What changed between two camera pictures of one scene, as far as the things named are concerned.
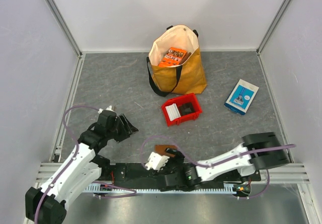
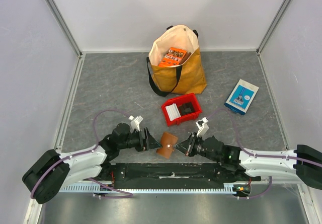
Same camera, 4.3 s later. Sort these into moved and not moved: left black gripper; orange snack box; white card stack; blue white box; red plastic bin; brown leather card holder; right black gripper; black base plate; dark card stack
Moved: left black gripper; brown leather card holder; right black gripper
Not moved: orange snack box; red plastic bin; black base plate; dark card stack; white card stack; blue white box
